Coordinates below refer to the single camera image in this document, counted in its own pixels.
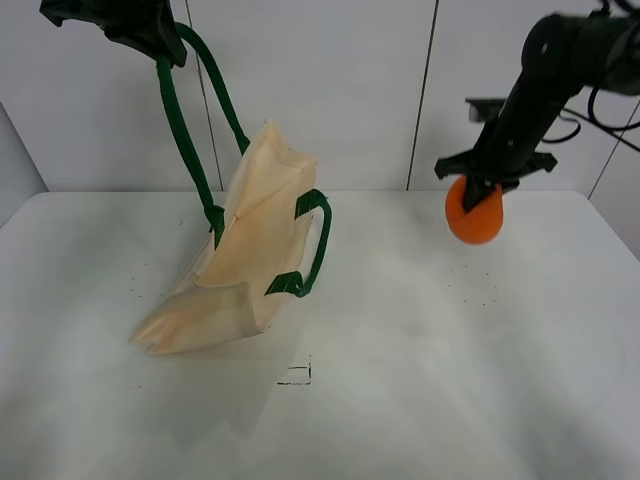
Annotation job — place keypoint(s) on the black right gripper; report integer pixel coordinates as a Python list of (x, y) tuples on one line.
[(505, 152)]

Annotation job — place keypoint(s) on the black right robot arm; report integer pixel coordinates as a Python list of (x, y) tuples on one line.
[(562, 55)]

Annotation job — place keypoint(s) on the white linen bag green handles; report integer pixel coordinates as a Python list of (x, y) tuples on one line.
[(268, 240)]

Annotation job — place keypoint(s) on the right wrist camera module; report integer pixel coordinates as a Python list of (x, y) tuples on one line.
[(483, 110)]

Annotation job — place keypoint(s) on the orange with stem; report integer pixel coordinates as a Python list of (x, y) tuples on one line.
[(479, 225)]

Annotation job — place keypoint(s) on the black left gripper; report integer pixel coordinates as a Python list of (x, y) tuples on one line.
[(147, 26)]

